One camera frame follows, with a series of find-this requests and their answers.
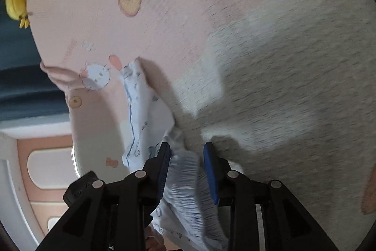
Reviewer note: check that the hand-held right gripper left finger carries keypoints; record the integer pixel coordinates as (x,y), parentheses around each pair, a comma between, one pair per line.
(165,174)

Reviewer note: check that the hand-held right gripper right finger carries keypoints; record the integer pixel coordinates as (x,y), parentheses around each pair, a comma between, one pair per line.
(210,171)

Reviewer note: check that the white cartoon-print pajama garment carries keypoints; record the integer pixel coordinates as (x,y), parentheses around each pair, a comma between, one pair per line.
(147,109)

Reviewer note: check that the dark blue curtain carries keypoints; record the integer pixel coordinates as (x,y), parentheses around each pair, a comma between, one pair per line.
(23,86)

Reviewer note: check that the pink cartoon-print blanket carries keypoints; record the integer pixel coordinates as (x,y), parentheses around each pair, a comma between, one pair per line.
(235,33)

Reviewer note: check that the yellow plush toy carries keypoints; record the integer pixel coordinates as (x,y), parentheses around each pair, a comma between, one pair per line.
(16,1)

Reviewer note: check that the pink and white bed frame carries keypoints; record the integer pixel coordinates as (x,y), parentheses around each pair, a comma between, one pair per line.
(44,162)

